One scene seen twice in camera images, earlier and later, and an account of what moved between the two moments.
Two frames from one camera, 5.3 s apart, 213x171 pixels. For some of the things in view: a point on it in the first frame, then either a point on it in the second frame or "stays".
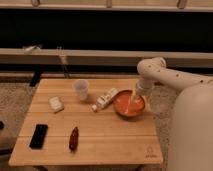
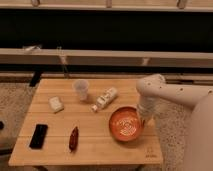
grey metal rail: [101, 58] stays
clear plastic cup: [81, 86] stays
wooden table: [88, 122] stays
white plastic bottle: [105, 99] stays
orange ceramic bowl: [127, 105] to [126, 123]
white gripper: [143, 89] to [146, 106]
